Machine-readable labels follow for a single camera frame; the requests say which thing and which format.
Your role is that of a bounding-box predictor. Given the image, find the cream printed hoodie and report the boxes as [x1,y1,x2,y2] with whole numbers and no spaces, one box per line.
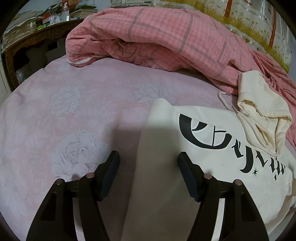
[121,71,295,240]

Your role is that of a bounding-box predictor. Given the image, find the pink floral bed sheet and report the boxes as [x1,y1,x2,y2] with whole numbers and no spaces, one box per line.
[1,58,225,240]

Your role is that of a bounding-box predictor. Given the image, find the dark wooden desk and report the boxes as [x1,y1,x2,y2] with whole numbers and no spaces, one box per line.
[1,19,83,91]

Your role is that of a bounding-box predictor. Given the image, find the tree print curtain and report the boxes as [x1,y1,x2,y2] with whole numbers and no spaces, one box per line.
[159,0,292,72]

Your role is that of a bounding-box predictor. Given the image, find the desk clutter pile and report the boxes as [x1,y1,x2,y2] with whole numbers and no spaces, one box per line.
[1,1,98,53]

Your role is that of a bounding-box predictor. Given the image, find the pink plaid quilt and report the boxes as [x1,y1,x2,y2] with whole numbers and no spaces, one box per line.
[65,6,296,149]

